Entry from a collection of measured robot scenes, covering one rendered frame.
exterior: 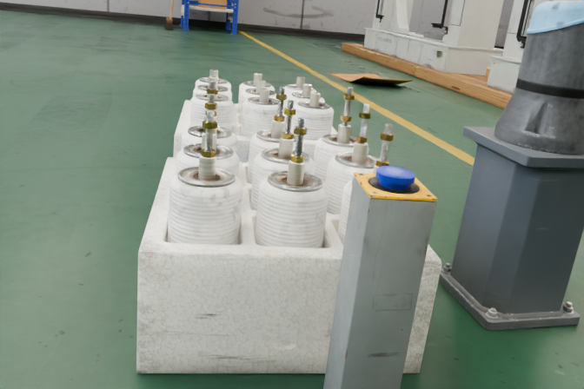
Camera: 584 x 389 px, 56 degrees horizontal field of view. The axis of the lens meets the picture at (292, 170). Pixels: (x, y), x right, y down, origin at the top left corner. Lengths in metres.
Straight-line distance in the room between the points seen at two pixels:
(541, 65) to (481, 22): 3.24
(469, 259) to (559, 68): 0.35
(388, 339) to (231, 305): 0.21
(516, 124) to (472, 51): 3.23
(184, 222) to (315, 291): 0.19
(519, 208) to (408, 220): 0.40
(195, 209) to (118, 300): 0.29
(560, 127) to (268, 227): 0.48
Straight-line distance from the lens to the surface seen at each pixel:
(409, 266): 0.58
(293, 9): 7.33
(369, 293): 0.58
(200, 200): 0.69
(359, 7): 7.60
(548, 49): 0.93
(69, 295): 0.96
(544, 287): 1.02
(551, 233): 0.97
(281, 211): 0.70
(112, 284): 0.98
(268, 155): 0.83
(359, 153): 0.86
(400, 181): 0.55
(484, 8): 4.17
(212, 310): 0.72
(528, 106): 0.94
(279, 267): 0.70
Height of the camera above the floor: 0.49
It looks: 18 degrees down
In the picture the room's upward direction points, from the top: 6 degrees clockwise
